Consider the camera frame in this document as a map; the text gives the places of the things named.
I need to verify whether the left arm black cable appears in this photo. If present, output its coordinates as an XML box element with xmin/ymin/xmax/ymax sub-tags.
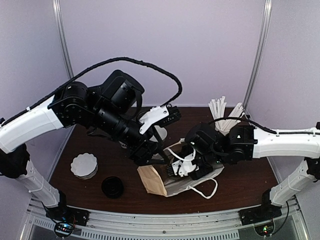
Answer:
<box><xmin>24</xmin><ymin>57</ymin><xmax>184</xmax><ymax>112</ymax></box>

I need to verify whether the bundle of white wrapped straws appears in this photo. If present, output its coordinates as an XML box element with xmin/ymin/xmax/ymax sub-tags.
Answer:
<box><xmin>208</xmin><ymin>96</ymin><xmax>245</xmax><ymax>130</ymax></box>

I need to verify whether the stack of white paper cups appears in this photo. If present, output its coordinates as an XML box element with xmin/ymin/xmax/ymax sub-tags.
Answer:
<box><xmin>119</xmin><ymin>141</ymin><xmax>128</xmax><ymax>149</ymax></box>

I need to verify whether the white scalloped ceramic dish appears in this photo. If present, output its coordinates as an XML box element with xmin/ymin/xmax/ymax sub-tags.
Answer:
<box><xmin>70</xmin><ymin>152</ymin><xmax>98</xmax><ymax>180</ymax></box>

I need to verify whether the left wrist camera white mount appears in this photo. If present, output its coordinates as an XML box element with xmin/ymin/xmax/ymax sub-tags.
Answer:
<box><xmin>138</xmin><ymin>105</ymin><xmax>182</xmax><ymax>135</ymax></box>

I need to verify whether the right aluminium corner post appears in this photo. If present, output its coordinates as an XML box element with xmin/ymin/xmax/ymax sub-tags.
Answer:
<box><xmin>243</xmin><ymin>0</ymin><xmax>273</xmax><ymax>110</ymax></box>

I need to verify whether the left aluminium corner post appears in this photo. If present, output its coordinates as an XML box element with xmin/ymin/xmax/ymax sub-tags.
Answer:
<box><xmin>52</xmin><ymin>0</ymin><xmax>74</xmax><ymax>79</ymax></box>

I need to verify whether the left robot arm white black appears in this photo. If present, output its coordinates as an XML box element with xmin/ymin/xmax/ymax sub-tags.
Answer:
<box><xmin>0</xmin><ymin>70</ymin><xmax>170</xmax><ymax>222</ymax></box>

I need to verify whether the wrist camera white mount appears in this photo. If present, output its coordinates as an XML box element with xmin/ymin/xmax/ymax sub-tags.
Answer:
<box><xmin>138</xmin><ymin>105</ymin><xmax>182</xmax><ymax>135</ymax></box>
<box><xmin>165</xmin><ymin>154</ymin><xmax>199</xmax><ymax>178</ymax></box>

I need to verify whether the white cup holding straws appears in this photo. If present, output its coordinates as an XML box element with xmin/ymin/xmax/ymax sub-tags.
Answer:
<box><xmin>215</xmin><ymin>125</ymin><xmax>230</xmax><ymax>136</ymax></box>

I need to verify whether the stack of black lids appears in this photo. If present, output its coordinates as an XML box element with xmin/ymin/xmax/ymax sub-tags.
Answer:
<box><xmin>101</xmin><ymin>176</ymin><xmax>125</xmax><ymax>199</ymax></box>

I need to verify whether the aluminium corner post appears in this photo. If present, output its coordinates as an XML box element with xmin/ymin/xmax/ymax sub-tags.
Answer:
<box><xmin>52</xmin><ymin>0</ymin><xmax>74</xmax><ymax>79</ymax></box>
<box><xmin>243</xmin><ymin>0</ymin><xmax>273</xmax><ymax>110</ymax></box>

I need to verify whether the aluminium front rail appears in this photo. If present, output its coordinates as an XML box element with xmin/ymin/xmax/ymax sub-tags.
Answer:
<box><xmin>24</xmin><ymin>197</ymin><xmax>303</xmax><ymax>240</ymax></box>

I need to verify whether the white round ceramic bowl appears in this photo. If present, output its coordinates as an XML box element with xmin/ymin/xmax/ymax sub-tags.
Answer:
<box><xmin>154</xmin><ymin>125</ymin><xmax>168</xmax><ymax>141</ymax></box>

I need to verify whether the brown paper bag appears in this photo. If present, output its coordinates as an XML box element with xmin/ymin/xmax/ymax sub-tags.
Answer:
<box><xmin>137</xmin><ymin>138</ymin><xmax>224</xmax><ymax>199</ymax></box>

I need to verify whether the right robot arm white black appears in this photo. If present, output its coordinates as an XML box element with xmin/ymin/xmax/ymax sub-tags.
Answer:
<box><xmin>185</xmin><ymin>123</ymin><xmax>320</xmax><ymax>221</ymax></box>

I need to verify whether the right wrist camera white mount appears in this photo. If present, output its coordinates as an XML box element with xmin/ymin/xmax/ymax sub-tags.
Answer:
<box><xmin>165</xmin><ymin>154</ymin><xmax>199</xmax><ymax>178</ymax></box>

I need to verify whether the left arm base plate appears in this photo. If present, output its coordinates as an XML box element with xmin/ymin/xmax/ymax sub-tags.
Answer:
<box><xmin>43</xmin><ymin>206</ymin><xmax>90</xmax><ymax>227</ymax></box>

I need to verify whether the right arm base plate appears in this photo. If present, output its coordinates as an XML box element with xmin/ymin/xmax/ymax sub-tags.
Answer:
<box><xmin>238</xmin><ymin>203</ymin><xmax>282</xmax><ymax>226</ymax></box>

